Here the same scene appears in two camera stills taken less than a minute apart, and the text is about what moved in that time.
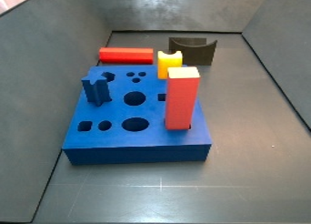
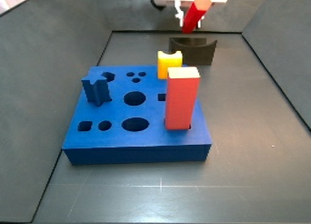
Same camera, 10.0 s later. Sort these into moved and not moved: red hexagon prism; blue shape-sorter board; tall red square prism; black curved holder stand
Moved: red hexagon prism
Not moved: tall red square prism; blue shape-sorter board; black curved holder stand
